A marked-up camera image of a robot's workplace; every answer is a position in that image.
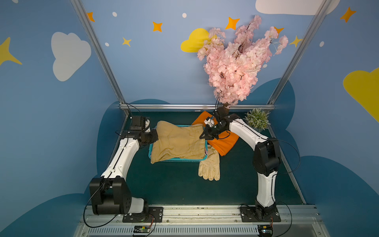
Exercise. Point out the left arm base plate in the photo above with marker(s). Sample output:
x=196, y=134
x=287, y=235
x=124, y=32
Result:
x=150, y=214

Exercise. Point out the pink cherry blossom tree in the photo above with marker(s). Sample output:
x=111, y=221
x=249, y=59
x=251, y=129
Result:
x=233, y=68

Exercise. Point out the cream folded shorts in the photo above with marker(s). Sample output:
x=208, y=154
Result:
x=209, y=169

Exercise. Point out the teal plastic basket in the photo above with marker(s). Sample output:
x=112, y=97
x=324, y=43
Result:
x=177, y=151

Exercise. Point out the left controller board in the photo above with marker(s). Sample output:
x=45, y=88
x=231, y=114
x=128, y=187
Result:
x=142, y=230

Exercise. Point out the orange pants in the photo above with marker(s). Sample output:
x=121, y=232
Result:
x=226, y=140

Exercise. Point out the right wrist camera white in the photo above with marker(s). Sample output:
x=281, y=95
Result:
x=209, y=121

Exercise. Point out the small potted green plant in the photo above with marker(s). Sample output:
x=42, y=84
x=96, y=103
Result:
x=257, y=118

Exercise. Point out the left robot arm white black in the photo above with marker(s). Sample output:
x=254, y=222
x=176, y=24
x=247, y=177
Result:
x=110, y=194

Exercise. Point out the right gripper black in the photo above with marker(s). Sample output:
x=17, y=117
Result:
x=209, y=132

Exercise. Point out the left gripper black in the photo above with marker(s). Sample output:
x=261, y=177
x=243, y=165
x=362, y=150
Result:
x=152, y=136

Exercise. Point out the right controller board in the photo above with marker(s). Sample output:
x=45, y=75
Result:
x=265, y=230

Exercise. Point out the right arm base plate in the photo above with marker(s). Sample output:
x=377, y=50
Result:
x=259, y=214

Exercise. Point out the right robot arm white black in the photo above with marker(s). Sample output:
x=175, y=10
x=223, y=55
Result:
x=266, y=162

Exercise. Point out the controller board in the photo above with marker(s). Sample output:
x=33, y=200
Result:
x=265, y=230
x=142, y=230

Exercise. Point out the khaki pants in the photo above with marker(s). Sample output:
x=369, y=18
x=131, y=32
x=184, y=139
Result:
x=177, y=140

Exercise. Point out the aluminium front rail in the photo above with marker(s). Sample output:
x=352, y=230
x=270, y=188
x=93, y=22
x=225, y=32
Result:
x=208, y=221

